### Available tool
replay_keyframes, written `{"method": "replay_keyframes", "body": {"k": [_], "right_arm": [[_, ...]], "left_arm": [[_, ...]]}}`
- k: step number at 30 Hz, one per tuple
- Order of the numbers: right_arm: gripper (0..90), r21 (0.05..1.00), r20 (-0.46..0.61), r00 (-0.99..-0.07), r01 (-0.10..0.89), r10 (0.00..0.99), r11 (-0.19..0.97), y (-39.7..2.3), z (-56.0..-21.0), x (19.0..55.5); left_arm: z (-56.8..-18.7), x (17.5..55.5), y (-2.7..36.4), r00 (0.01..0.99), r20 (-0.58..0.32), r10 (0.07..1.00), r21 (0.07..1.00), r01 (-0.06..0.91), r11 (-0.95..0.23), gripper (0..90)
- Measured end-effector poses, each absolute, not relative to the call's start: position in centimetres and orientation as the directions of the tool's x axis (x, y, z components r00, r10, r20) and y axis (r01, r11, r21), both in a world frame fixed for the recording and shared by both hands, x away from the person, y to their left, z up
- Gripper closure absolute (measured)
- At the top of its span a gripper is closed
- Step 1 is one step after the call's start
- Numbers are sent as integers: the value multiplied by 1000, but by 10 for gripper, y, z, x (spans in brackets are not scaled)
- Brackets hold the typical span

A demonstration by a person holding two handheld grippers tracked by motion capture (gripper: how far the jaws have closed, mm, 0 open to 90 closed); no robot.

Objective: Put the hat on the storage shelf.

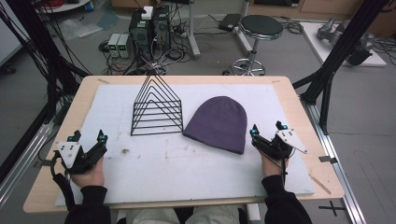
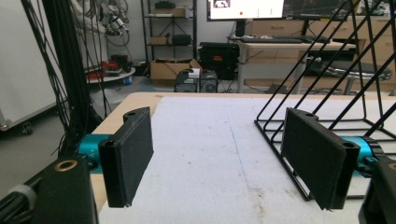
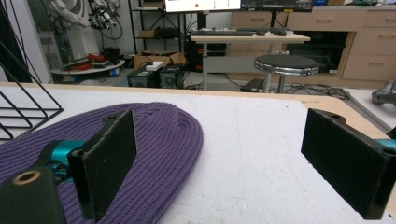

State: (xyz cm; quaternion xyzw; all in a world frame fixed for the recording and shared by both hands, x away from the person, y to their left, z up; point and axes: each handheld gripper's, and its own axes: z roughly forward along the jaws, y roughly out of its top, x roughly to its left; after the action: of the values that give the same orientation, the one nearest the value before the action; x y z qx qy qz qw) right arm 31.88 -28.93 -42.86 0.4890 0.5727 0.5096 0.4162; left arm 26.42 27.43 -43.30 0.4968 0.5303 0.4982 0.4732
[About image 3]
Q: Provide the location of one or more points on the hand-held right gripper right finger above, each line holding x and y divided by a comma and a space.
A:
345, 161

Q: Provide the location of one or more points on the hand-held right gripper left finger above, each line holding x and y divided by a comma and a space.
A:
102, 161

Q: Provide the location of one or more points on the purple knitted hat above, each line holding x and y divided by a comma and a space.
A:
162, 149

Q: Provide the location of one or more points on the grey metal clamp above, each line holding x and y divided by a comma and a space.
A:
384, 95

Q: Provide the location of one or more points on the round white platform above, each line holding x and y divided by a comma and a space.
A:
88, 67

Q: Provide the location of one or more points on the white foam mat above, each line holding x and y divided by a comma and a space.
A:
249, 155

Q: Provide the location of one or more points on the black computer tower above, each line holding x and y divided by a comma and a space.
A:
155, 77

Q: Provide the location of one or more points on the round black stool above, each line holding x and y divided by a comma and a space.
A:
285, 67

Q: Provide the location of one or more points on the brown cardboard box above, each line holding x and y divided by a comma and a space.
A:
157, 58

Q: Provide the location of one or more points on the wooden drawer cabinet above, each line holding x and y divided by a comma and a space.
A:
358, 40

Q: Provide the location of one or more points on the black metal shelf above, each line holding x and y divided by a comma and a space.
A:
155, 26

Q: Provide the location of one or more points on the light wooden desk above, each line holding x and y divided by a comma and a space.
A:
249, 43

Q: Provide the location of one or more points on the dark computer monitor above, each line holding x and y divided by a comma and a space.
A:
276, 5

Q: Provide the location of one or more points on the black keyboard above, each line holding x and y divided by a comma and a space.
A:
221, 33

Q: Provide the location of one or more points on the white computer monitor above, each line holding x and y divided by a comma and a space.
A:
202, 5

